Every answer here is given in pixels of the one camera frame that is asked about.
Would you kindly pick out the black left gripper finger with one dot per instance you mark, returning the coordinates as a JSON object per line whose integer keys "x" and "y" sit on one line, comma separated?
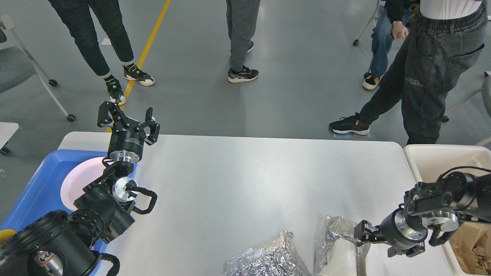
{"x": 111, "y": 116}
{"x": 154, "y": 127}

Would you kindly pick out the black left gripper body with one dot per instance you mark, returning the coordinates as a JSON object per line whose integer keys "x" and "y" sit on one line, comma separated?
{"x": 126, "y": 141}

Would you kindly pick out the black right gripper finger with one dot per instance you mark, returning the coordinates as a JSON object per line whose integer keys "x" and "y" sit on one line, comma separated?
{"x": 411, "y": 252}
{"x": 365, "y": 232}

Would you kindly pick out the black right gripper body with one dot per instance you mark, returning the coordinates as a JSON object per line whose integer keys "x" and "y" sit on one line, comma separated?
{"x": 402, "y": 232}

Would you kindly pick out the foil bag with paper cup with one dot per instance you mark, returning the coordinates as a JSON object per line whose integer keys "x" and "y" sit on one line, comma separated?
{"x": 337, "y": 252}

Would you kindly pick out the pink plate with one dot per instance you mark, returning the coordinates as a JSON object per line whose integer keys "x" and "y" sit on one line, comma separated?
{"x": 78, "y": 178}

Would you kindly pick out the brown paper bag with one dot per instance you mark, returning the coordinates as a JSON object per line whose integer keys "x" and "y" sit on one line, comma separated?
{"x": 470, "y": 236}

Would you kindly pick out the aluminium foil bag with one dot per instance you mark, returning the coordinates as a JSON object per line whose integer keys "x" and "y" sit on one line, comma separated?
{"x": 277, "y": 257}

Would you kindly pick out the brown paper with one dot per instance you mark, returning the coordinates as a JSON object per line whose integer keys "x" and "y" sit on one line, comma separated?
{"x": 473, "y": 257}

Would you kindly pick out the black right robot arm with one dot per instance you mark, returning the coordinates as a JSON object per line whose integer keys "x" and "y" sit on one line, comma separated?
{"x": 432, "y": 211}

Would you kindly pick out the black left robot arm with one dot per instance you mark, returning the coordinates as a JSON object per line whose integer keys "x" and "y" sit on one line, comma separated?
{"x": 60, "y": 244}

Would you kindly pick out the white plastic bin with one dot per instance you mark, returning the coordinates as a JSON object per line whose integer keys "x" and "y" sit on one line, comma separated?
{"x": 427, "y": 162}

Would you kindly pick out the blue plastic tray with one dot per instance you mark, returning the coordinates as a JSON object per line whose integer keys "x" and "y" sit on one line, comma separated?
{"x": 42, "y": 194}

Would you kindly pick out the white side table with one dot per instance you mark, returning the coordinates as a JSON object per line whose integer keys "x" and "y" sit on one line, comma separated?
{"x": 7, "y": 130}

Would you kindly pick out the grey office chair left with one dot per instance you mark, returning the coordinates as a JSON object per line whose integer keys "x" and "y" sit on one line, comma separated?
{"x": 18, "y": 65}

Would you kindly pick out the teal mug yellow inside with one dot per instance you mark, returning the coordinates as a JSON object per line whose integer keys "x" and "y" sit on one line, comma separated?
{"x": 6, "y": 234}

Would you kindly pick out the walking person dark clothes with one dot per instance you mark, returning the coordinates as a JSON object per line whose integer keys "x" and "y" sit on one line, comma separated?
{"x": 446, "y": 39}

